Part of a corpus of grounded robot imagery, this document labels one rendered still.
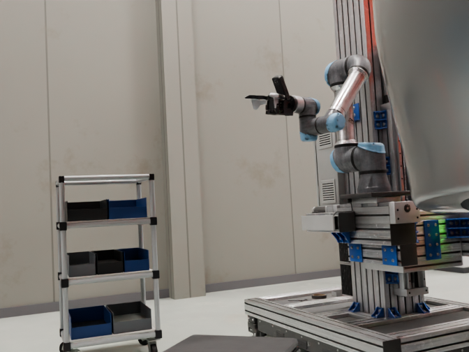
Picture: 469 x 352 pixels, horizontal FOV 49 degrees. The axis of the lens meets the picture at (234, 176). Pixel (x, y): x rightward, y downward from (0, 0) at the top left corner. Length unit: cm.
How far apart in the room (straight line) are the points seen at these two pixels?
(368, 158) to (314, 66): 364
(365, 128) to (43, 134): 300
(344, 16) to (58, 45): 288
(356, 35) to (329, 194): 83
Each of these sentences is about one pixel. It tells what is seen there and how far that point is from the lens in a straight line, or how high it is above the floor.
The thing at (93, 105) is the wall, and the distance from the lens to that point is 490.
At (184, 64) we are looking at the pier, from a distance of 502.
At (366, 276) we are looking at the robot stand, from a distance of 271.
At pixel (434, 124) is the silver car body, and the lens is 98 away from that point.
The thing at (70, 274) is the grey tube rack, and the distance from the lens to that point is 288.
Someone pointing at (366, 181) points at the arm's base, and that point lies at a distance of 235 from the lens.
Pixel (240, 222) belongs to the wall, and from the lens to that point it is 522.
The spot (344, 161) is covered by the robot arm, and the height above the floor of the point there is 97.
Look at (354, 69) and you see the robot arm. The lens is 241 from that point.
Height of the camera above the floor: 77
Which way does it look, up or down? 4 degrees up
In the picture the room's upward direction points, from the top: 3 degrees counter-clockwise
